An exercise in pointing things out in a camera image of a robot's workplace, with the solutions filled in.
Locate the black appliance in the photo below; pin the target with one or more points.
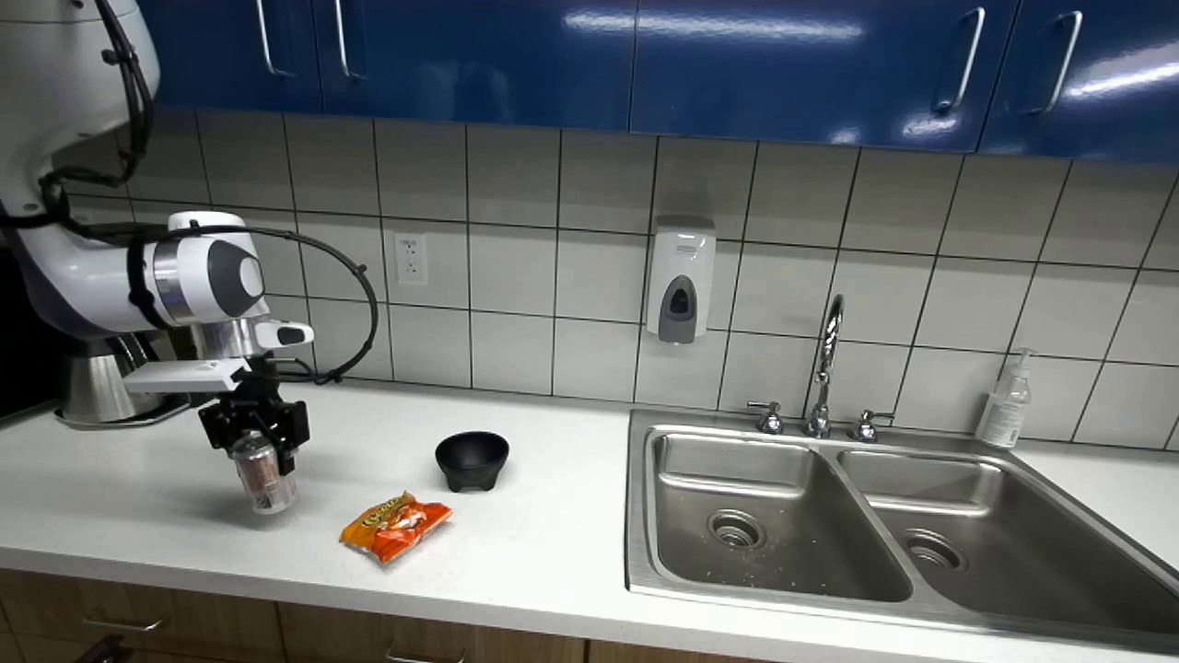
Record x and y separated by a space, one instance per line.
20 370

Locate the clear soap bottle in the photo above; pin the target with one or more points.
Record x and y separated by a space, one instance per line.
1003 411

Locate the orange chips bag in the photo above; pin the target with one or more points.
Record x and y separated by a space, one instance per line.
392 527

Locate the wooden base cabinet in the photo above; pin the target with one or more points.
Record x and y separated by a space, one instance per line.
208 621

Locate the grey metal can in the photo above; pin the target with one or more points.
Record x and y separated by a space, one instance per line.
264 482

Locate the steel double sink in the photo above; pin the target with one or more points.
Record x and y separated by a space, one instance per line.
785 538

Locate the black coffee maker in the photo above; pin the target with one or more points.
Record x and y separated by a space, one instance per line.
148 349

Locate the white wall outlet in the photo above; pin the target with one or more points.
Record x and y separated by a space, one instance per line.
409 261

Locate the white wall soap dispenser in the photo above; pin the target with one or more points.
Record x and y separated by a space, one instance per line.
681 263

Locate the blue cabinet door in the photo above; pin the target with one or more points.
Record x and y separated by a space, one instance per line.
493 62
796 76
208 49
1117 76

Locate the chrome faucet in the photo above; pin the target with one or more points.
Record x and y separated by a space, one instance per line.
818 370

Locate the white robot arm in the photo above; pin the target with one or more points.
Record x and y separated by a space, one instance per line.
75 281

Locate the steel coffee carafe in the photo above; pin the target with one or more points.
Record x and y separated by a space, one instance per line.
96 394

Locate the black bowl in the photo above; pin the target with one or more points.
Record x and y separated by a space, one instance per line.
473 457

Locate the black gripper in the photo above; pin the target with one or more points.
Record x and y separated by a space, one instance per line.
256 394

